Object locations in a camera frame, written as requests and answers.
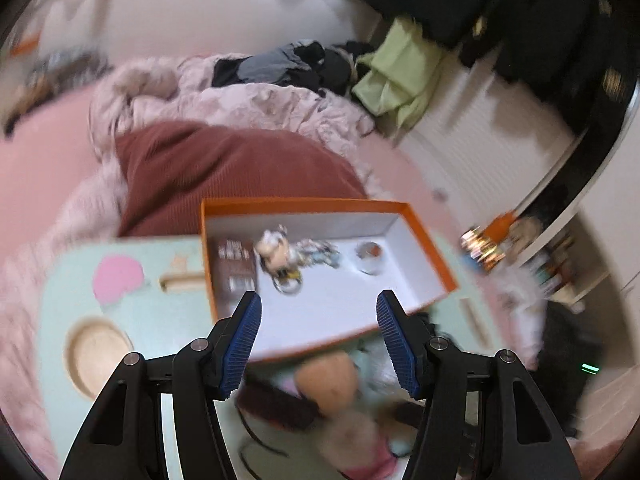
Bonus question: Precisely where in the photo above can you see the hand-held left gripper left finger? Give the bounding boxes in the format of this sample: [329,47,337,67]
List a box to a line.
[59,290,263,480]

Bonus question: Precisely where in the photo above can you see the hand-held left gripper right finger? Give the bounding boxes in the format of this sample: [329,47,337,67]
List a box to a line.
[376,289,583,480]

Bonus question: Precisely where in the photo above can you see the orange cardboard box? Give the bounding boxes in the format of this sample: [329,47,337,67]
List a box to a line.
[200,199,460,365]

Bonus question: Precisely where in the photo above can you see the pastel bead bracelet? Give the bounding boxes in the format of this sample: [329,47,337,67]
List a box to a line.
[297,239,342,267]

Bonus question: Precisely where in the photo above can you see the plush doll with tan beret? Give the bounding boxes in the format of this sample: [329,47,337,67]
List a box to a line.
[235,350,436,480]

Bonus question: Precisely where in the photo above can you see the brown snack packet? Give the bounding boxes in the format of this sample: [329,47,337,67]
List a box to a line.
[216,239,258,296]

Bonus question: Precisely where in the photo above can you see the mint green lap table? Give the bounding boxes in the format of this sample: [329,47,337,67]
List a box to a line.
[37,232,496,480]

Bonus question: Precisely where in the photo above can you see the shiny gold packet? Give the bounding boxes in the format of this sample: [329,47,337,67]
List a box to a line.
[460,227,506,271]

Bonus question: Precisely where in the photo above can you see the maroon knit blanket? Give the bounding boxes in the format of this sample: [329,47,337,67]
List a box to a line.
[115,121,368,238]

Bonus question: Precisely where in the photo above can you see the pink floral quilt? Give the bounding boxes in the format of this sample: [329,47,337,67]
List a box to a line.
[0,55,381,476]

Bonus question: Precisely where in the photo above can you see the light green cloth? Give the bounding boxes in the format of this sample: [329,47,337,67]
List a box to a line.
[352,17,446,133]

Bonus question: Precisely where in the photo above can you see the pink bed sheet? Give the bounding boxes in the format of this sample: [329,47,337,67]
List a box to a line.
[0,85,103,256]

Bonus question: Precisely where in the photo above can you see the pile of dark clothes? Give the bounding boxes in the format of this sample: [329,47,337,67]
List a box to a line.
[212,40,376,98]

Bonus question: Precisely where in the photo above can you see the grey patterned cloth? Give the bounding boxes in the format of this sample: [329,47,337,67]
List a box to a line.
[30,50,108,86]

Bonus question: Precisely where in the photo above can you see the white figure keychain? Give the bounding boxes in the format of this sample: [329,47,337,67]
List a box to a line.
[254,227,303,295]

